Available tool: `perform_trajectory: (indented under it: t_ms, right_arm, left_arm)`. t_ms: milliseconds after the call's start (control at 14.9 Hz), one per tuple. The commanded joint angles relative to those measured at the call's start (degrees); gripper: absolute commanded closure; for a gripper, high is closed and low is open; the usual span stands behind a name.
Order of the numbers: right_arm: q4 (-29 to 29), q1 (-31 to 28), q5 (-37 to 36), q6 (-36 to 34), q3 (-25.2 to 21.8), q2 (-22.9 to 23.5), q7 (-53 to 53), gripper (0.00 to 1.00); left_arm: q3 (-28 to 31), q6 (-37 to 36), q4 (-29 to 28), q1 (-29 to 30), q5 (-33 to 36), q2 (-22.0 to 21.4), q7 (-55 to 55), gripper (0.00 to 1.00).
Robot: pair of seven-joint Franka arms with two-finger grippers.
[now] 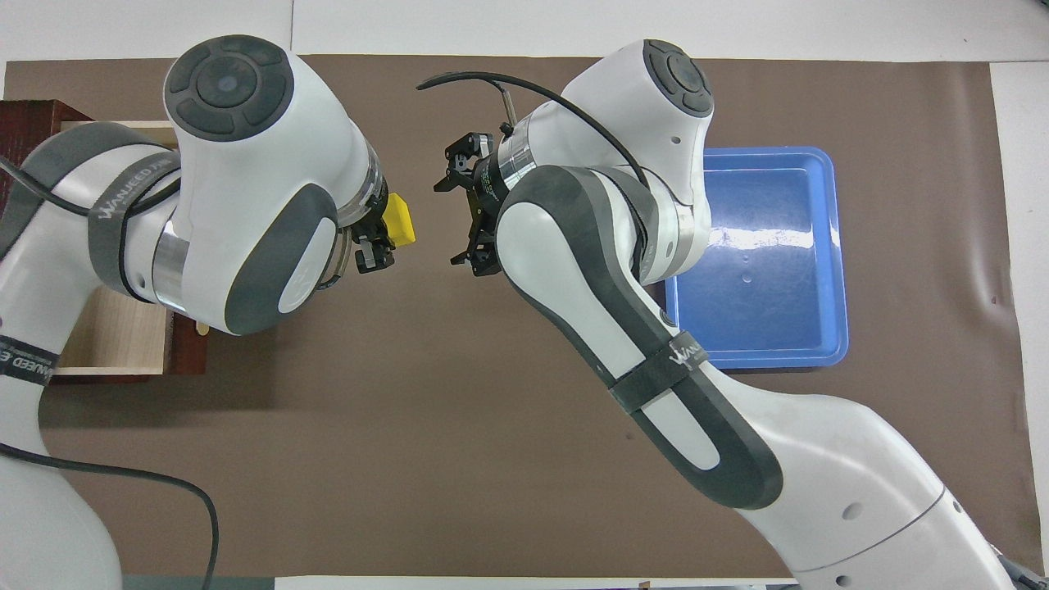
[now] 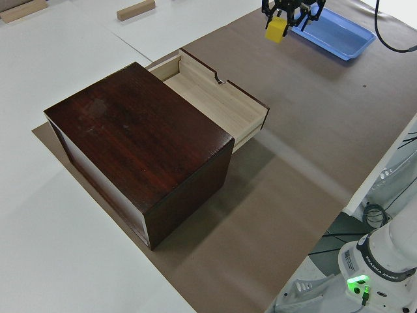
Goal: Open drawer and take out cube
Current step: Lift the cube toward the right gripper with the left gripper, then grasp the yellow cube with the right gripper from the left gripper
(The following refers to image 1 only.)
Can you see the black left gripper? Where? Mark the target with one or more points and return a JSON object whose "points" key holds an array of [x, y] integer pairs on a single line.
{"points": [[375, 221]]}

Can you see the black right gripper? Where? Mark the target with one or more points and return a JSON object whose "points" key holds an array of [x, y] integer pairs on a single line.
{"points": [[485, 197]]}

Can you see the yellow cube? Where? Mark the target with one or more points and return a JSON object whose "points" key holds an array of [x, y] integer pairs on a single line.
{"points": [[401, 220]]}

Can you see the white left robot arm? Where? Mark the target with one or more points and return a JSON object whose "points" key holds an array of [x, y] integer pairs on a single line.
{"points": [[246, 197]]}

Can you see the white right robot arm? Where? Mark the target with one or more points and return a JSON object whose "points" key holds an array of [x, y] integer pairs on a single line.
{"points": [[590, 262]]}

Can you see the brown table mat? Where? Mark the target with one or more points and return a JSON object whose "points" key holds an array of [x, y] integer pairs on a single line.
{"points": [[410, 426]]}

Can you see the blue plastic tray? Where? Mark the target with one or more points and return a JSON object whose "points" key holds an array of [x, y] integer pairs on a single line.
{"points": [[770, 270]]}

